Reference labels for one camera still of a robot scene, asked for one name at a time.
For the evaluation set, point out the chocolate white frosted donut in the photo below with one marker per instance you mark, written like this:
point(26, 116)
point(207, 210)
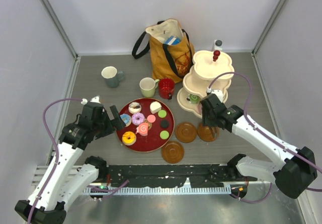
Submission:
point(134, 107)

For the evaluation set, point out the red ceramic mug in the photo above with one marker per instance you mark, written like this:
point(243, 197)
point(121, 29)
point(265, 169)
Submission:
point(166, 87)

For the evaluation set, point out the green macaron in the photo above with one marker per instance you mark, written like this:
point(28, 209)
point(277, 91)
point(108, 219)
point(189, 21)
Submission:
point(162, 113)
point(164, 134)

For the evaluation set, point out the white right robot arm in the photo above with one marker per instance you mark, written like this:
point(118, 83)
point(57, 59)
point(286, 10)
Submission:
point(290, 168)

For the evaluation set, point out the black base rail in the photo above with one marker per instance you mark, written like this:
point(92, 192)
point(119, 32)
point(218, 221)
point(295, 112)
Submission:
point(168, 176)

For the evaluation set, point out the blue frosted donut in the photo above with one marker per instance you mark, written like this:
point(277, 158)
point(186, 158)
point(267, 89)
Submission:
point(126, 119)

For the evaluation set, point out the brown wooden saucer front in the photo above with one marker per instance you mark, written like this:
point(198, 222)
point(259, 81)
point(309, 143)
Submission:
point(172, 152)

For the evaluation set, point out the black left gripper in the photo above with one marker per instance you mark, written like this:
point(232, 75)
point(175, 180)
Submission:
point(117, 123)

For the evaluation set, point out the three-tier cream cake stand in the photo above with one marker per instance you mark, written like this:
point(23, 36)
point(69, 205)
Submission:
point(204, 74)

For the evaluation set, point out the round red lacquer tray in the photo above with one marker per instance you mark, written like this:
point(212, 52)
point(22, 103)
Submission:
point(149, 125)

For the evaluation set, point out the black sandwich cookie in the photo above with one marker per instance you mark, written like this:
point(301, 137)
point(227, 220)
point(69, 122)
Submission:
point(164, 124)

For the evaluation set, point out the light green ceramic mug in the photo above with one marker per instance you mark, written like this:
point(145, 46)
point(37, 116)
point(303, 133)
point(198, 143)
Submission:
point(148, 87)

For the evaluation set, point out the green swirl roll cake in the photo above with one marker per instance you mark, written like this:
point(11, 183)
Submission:
point(194, 99)

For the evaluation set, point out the brown wooden saucer left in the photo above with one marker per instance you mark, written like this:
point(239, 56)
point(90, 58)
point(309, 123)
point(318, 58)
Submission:
point(186, 132)

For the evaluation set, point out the blue white box in bag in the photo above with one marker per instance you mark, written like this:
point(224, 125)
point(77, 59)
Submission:
point(173, 40)

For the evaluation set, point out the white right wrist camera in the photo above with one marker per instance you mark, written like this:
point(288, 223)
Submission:
point(218, 93)

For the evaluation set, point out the white bottle grey cap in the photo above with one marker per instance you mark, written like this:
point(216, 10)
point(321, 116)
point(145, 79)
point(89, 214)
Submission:
point(217, 45)

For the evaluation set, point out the yellow canvas tote bag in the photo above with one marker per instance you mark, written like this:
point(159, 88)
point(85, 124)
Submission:
point(168, 61)

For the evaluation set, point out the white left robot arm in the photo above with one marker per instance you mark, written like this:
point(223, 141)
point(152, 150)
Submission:
point(54, 194)

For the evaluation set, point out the grey-green ceramic mug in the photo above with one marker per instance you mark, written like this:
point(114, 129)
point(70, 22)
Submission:
point(112, 76)

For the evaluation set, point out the white cake slice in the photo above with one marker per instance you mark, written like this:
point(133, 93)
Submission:
point(155, 107)

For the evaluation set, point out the brown wooden saucer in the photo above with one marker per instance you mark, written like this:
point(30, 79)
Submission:
point(186, 132)
point(172, 152)
point(206, 133)

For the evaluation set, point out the green macaron upper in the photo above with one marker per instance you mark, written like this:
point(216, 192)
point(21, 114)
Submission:
point(162, 113)

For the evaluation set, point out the green macaron lower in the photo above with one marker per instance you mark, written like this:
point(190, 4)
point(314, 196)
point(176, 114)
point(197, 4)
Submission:
point(164, 134)

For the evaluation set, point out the pink sandwich cookie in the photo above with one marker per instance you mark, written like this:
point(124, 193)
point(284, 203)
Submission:
point(151, 118)

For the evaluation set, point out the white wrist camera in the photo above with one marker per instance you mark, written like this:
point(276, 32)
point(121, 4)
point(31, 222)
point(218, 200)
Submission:
point(95, 99)
point(218, 93)

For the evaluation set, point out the pink swirl roll cake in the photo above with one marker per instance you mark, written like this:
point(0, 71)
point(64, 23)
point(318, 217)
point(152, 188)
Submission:
point(142, 129)

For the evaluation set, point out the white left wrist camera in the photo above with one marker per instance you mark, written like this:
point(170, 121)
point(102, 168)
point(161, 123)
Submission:
point(95, 99)

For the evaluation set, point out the brown wooden saucer right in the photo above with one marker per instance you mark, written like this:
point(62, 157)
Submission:
point(206, 133)

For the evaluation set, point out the purple sprinkled donut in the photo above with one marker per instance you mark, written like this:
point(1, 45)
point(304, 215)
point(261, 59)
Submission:
point(137, 118)

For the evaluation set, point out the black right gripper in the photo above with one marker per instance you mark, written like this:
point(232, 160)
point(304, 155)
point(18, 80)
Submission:
point(206, 121)

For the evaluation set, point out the yellow frosted donut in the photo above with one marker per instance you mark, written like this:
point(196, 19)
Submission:
point(129, 138)

